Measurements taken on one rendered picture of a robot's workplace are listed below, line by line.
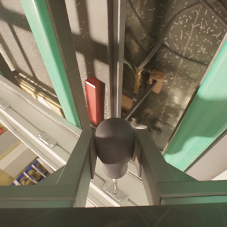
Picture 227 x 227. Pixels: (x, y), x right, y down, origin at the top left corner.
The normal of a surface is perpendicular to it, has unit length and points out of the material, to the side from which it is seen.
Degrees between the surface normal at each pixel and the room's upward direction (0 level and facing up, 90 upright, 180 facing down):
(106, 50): 0
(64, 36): 90
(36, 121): 90
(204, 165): 0
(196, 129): 0
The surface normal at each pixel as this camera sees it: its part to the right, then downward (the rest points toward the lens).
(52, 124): -0.01, -0.62
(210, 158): -0.58, 0.64
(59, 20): 0.81, 0.46
